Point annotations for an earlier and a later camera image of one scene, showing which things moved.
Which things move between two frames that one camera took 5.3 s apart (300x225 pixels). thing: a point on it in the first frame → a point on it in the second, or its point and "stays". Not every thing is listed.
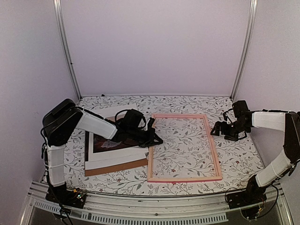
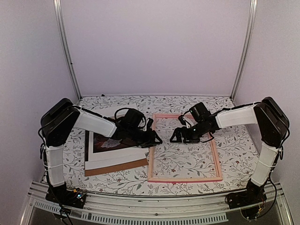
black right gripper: (224, 132) → (177, 132)
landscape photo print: (101, 144) stays
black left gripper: (152, 136) stays
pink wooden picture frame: (160, 179) stays
